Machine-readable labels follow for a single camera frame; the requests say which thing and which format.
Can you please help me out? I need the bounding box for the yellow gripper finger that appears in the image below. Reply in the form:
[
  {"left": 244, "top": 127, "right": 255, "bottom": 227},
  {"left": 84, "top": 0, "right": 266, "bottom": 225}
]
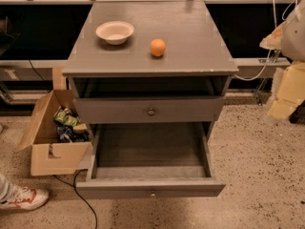
[
  {"left": 266, "top": 62, "right": 305, "bottom": 120},
  {"left": 259, "top": 22, "right": 285, "bottom": 50}
]

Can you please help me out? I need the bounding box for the orange fruit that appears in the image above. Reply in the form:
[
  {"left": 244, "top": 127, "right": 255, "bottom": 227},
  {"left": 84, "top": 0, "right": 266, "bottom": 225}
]
[{"left": 150, "top": 39, "right": 166, "bottom": 57}]

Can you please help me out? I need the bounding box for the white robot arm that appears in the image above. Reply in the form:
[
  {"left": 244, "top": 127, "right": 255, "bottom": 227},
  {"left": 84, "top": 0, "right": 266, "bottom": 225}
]
[{"left": 259, "top": 0, "right": 305, "bottom": 120}]

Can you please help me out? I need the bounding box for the grey wooden drawer cabinet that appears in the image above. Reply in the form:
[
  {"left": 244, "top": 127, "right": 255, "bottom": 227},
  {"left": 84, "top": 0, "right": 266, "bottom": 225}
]
[{"left": 63, "top": 1, "right": 237, "bottom": 198}]

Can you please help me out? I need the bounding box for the grey open lower drawer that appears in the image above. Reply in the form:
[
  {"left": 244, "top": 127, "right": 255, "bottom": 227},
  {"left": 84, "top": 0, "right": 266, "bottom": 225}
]
[{"left": 77, "top": 123, "right": 225, "bottom": 199}]

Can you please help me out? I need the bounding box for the grey closed upper drawer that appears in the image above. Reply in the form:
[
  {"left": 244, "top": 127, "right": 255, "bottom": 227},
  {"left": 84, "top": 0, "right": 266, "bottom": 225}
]
[{"left": 74, "top": 97, "right": 224, "bottom": 124}]

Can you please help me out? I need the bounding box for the white paper bowl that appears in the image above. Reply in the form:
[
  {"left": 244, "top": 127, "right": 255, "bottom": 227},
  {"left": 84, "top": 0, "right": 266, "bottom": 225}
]
[{"left": 95, "top": 21, "right": 134, "bottom": 46}]

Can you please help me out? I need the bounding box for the green snack bag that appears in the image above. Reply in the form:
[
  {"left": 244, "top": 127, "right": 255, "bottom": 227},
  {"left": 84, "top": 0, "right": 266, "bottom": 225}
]
[{"left": 53, "top": 107, "right": 81, "bottom": 127}]

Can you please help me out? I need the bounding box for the dark blue snack bag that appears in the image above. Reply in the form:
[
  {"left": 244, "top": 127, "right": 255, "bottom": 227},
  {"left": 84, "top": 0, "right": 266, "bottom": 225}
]
[{"left": 56, "top": 126, "right": 90, "bottom": 143}]

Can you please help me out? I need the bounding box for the open cardboard box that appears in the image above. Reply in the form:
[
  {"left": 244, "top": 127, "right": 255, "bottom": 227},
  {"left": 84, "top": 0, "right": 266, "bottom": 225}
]
[{"left": 16, "top": 90, "right": 92, "bottom": 176}]

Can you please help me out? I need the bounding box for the white and red sneaker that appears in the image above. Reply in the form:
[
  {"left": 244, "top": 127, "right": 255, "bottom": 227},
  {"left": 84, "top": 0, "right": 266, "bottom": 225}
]
[{"left": 0, "top": 185, "right": 50, "bottom": 210}]

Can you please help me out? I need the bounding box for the grey trouser leg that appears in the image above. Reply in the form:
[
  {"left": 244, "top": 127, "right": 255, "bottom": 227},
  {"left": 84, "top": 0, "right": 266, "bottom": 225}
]
[{"left": 0, "top": 174, "right": 13, "bottom": 202}]

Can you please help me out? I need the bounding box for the white hanging cable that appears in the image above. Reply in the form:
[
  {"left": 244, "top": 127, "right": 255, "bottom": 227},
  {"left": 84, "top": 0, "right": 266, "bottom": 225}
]
[{"left": 234, "top": 0, "right": 305, "bottom": 82}]

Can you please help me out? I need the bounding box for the black floor cable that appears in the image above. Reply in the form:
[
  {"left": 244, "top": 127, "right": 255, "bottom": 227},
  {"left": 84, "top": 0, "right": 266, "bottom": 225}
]
[{"left": 51, "top": 169, "right": 99, "bottom": 229}]

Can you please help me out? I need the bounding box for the metal window rail frame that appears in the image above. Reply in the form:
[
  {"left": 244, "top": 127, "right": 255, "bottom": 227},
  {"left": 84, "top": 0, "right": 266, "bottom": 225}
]
[{"left": 1, "top": 0, "right": 260, "bottom": 99}]

